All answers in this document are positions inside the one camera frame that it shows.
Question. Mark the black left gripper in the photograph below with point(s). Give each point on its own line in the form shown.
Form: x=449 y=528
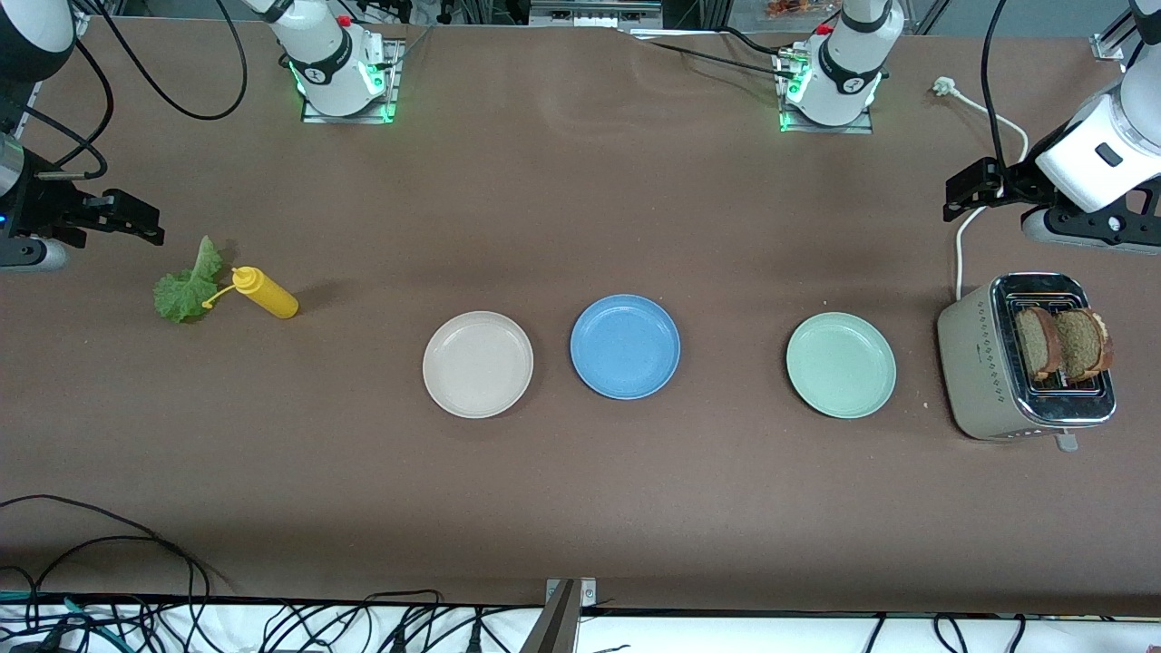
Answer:
x=1019 y=182

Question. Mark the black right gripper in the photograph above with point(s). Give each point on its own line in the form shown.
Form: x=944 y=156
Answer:
x=36 y=204

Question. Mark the green lettuce leaf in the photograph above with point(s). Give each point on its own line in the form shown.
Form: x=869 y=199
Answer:
x=181 y=295

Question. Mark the yellow mustard squeeze bottle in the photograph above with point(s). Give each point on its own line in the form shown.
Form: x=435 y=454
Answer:
x=268 y=295

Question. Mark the brown bread slice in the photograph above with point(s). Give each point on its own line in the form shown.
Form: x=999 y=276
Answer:
x=1084 y=345
x=1036 y=343

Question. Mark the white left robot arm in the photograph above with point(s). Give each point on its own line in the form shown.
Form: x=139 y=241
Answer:
x=848 y=68

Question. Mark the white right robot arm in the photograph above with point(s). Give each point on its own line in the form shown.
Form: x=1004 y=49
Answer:
x=331 y=54

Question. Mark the green round plate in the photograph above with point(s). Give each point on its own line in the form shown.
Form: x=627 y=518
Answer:
x=841 y=365

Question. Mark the blue round plate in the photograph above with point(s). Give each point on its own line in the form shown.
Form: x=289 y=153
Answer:
x=626 y=346

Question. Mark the beige round plate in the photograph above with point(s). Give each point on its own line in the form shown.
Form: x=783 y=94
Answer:
x=478 y=365

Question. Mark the beige chrome toaster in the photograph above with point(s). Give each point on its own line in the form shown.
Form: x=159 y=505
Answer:
x=975 y=363

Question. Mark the aluminium corner profile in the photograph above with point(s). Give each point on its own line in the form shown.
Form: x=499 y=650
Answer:
x=1108 y=47
x=82 y=27

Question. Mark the orange snack packet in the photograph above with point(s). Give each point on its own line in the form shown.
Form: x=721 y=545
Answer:
x=789 y=9

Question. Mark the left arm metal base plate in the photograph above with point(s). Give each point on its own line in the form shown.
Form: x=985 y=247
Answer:
x=821 y=130

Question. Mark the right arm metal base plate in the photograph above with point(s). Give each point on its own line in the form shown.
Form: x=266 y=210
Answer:
x=395 y=91

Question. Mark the aluminium frame rail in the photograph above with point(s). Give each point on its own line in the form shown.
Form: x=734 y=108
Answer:
x=594 y=14

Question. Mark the small metal bracket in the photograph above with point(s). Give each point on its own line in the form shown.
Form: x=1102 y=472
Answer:
x=588 y=591

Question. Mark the aluminium profile post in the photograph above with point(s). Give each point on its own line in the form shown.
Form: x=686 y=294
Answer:
x=553 y=630

